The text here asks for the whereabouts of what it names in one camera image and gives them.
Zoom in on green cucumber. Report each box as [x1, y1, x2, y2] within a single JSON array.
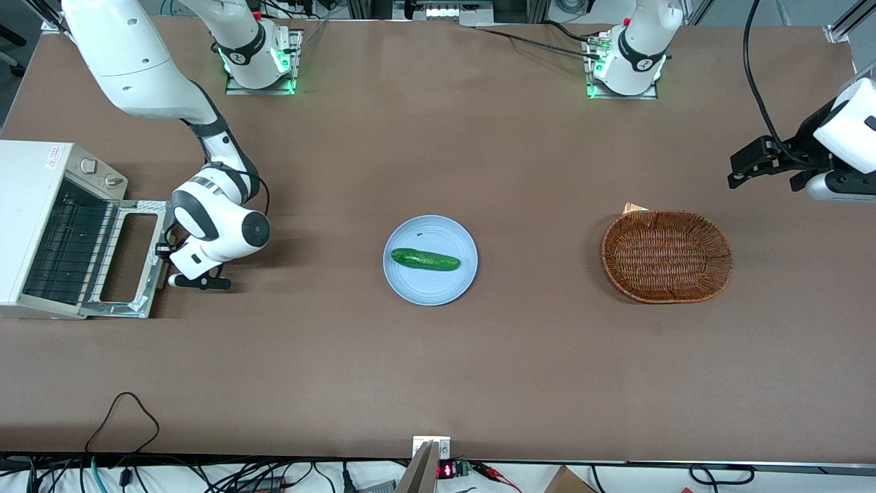
[[391, 248, 461, 273]]

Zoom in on silver mounting plate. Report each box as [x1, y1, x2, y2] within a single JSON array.
[[413, 436, 452, 461]]

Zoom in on red black clip leads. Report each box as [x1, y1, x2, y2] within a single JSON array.
[[472, 462, 521, 492]]

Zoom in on glass oven door with handle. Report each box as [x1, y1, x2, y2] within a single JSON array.
[[81, 199, 172, 320]]

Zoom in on long black table cable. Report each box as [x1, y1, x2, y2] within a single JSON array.
[[474, 26, 606, 61]]

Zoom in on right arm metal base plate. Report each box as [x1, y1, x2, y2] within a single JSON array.
[[225, 29, 304, 96]]

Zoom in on brown cardboard box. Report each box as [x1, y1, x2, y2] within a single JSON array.
[[544, 466, 597, 493]]

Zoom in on black power adapter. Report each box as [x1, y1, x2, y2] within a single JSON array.
[[233, 477, 287, 493]]

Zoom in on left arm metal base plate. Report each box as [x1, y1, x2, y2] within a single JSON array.
[[584, 34, 659, 101]]

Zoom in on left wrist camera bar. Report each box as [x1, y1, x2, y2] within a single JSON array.
[[806, 170, 876, 204]]

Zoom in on short black table cable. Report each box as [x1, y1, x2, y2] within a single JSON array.
[[543, 20, 597, 43]]

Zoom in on white electronics box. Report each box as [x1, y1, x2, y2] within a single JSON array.
[[424, 0, 495, 27]]

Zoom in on thin black looped cable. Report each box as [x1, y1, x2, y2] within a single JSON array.
[[84, 392, 161, 454]]

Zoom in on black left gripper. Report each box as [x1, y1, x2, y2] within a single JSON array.
[[727, 101, 835, 193]]

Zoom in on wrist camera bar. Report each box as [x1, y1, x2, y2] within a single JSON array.
[[167, 273, 232, 291], [806, 170, 876, 204]]

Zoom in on grey aluminium bar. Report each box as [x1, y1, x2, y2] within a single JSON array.
[[396, 442, 439, 493]]

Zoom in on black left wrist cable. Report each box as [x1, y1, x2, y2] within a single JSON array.
[[743, 0, 805, 165]]

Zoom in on metal oven rack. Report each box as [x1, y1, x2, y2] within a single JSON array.
[[24, 188, 114, 305]]

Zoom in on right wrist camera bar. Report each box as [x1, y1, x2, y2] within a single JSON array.
[[167, 273, 232, 291]]

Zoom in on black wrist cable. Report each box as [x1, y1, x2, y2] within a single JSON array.
[[218, 161, 272, 216], [743, 0, 805, 165]]

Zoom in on light blue plate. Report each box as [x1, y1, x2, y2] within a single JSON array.
[[383, 215, 479, 307]]

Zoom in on aluminium frame profile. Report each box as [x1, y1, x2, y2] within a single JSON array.
[[825, 0, 876, 43]]

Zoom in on black cable coil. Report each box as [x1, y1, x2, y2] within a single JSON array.
[[688, 464, 757, 485]]

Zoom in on brown wicker basket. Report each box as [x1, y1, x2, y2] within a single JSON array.
[[601, 210, 734, 304]]

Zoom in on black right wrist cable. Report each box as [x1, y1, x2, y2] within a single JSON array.
[[218, 161, 272, 216]]

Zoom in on white toaster oven body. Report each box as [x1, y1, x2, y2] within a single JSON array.
[[0, 140, 129, 320]]

